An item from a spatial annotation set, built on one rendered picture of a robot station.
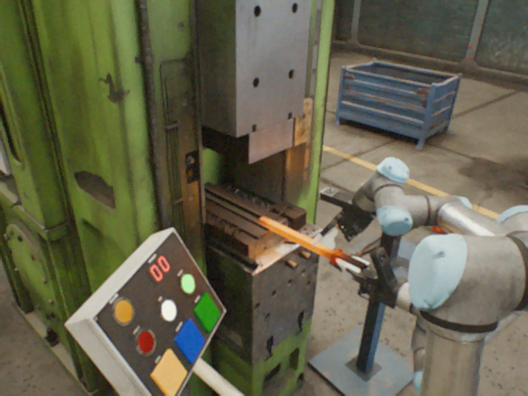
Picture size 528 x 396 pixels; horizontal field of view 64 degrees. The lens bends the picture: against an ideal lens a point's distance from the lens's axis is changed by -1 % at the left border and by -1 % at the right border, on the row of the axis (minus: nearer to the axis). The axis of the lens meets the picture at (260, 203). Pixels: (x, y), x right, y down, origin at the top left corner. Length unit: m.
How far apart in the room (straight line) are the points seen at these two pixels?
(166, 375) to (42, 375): 1.54
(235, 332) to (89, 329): 0.91
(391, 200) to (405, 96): 4.08
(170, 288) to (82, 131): 0.67
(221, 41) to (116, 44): 0.26
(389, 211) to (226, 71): 0.55
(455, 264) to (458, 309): 0.07
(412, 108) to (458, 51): 4.42
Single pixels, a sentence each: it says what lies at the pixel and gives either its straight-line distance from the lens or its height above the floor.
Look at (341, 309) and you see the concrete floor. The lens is 2.67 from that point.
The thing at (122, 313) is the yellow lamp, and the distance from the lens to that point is 0.94.
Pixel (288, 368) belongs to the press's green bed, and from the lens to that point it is 2.12.
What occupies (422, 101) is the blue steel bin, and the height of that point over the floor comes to 0.51.
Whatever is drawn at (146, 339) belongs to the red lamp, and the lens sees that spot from 0.98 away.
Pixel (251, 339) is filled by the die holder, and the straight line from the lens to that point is 1.61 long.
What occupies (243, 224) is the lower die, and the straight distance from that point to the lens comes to 1.50.
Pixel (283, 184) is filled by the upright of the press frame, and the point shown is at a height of 1.02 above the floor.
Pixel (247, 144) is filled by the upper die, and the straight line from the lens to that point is 1.25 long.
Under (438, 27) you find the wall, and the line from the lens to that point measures 9.56.
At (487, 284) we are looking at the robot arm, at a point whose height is 1.40.
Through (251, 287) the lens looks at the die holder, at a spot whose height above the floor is 0.86.
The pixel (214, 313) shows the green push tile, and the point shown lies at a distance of 1.16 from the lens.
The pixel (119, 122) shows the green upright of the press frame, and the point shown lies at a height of 1.43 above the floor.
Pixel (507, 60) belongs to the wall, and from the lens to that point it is 9.05.
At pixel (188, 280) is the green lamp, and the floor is 1.10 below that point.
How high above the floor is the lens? 1.80
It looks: 30 degrees down
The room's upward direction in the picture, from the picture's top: 1 degrees clockwise
